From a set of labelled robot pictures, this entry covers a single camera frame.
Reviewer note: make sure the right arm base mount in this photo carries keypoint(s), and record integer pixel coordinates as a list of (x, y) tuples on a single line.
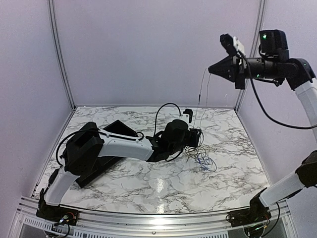
[(256, 212)]

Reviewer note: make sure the left aluminium corner post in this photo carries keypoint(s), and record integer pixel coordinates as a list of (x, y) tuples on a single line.
[(59, 54)]

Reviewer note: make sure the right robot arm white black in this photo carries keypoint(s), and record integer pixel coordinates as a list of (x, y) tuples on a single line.
[(275, 66)]

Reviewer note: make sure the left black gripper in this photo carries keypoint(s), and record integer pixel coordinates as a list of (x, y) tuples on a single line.
[(195, 137)]

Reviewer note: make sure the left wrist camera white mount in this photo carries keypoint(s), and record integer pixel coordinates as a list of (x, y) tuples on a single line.
[(187, 115)]

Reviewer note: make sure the black compartment tray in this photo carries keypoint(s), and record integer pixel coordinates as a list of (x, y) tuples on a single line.
[(107, 158)]

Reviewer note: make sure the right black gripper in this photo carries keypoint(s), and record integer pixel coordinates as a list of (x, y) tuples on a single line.
[(239, 73)]

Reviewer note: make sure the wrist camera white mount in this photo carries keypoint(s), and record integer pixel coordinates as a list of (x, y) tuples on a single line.
[(232, 45), (187, 115)]

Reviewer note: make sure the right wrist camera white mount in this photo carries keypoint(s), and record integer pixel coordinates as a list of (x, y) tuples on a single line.
[(232, 45)]

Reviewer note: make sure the yellow cable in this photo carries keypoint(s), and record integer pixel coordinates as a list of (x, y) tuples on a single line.
[(203, 99)]

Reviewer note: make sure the aluminium front frame rail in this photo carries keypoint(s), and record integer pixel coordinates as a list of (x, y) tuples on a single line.
[(101, 224)]

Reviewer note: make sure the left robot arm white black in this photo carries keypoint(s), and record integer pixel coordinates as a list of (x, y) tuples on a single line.
[(85, 146)]

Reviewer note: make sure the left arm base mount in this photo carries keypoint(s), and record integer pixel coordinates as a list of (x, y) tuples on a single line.
[(57, 214)]

